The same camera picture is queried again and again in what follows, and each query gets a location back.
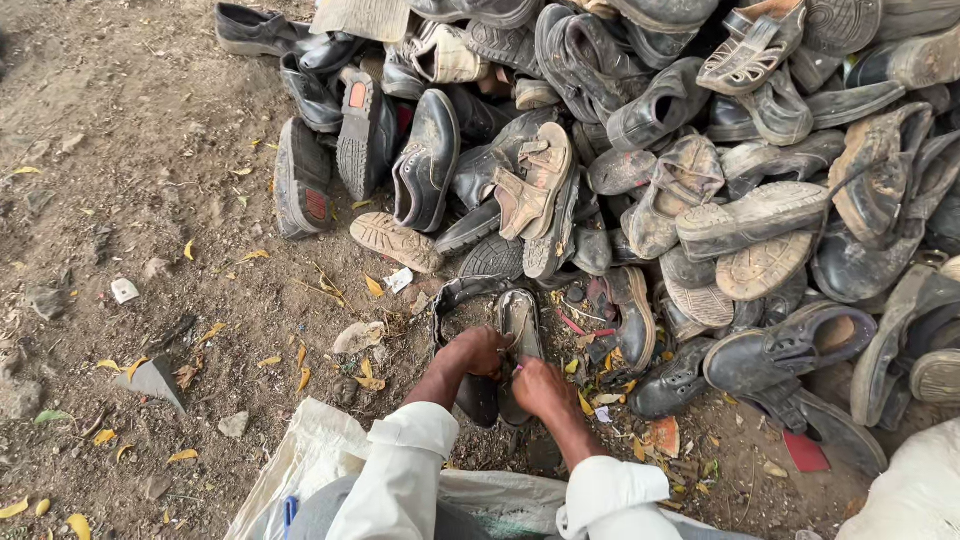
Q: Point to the person's left hand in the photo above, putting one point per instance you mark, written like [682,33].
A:
[480,351]

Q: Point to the person's right hand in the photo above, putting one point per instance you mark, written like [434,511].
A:
[544,390]

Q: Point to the person's left fingers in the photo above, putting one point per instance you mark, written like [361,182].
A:
[499,354]

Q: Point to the person's right fingers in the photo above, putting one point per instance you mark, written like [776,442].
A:
[525,373]

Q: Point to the grey shoe sole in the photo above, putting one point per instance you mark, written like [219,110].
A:
[520,315]

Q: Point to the red strip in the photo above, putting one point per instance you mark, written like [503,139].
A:
[576,325]

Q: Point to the black shoe with brown sole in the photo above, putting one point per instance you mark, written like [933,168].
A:
[634,319]

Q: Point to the white paper scrap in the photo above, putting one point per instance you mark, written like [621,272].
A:
[398,280]
[124,290]

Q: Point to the pale flat stone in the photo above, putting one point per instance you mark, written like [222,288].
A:
[358,337]

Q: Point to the black laced shoe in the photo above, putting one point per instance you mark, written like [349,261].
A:
[671,384]

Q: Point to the orange scrap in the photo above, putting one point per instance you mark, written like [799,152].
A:
[664,436]

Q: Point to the white woven sack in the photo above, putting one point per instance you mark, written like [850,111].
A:
[315,457]

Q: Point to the person's grey trousers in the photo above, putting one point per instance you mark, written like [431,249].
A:
[319,514]

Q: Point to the black shoe with tan insole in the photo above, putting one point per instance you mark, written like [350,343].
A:
[780,352]

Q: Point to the blue pen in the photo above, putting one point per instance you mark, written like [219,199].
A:
[289,514]

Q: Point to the heap of worn shoes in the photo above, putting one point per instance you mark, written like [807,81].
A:
[675,150]

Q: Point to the small grey stone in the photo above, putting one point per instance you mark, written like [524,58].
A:
[233,424]

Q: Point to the red flat piece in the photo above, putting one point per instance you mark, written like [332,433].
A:
[805,452]

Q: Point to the flat black shoe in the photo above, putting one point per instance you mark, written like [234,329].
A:
[832,431]

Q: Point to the grey pointed stone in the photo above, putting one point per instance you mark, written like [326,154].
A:
[154,380]

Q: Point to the white filled sack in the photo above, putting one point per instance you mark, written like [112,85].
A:
[911,491]

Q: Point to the large grey stone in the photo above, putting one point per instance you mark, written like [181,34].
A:
[18,396]

